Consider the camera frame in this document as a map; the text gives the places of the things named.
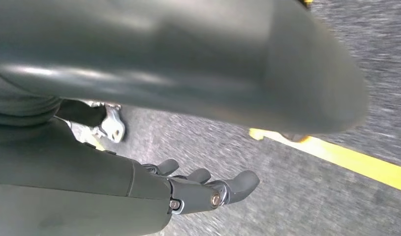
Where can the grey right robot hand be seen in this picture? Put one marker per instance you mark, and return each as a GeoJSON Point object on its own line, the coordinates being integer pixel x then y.
{"type": "Point", "coordinates": [154, 49]}

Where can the yellow floor tape square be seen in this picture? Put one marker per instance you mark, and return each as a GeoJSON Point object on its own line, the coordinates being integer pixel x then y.
{"type": "Point", "coordinates": [350, 159]}

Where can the silver robot ankle bracket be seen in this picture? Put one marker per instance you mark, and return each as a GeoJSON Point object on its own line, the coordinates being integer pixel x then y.
{"type": "Point", "coordinates": [114, 125]}

